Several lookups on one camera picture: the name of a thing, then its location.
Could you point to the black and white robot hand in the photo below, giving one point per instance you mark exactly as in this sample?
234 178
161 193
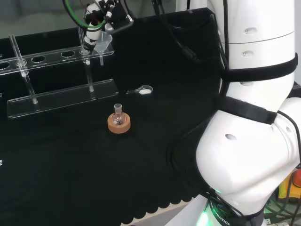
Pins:
117 14

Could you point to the clear plastic funnel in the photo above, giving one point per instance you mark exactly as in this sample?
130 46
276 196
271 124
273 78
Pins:
103 44

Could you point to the clear glass weighing funnel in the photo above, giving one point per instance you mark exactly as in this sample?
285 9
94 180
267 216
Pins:
144 91

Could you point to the clear acrylic funnel stand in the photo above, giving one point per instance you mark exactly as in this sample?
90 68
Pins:
58 99

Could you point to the small round-bottom glass flask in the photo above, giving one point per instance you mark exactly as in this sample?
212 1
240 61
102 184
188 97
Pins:
118 116

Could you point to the black cloth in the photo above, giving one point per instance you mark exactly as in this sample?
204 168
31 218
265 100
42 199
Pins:
70 164

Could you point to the yellow stop button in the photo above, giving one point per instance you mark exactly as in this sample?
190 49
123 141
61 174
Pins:
294 186

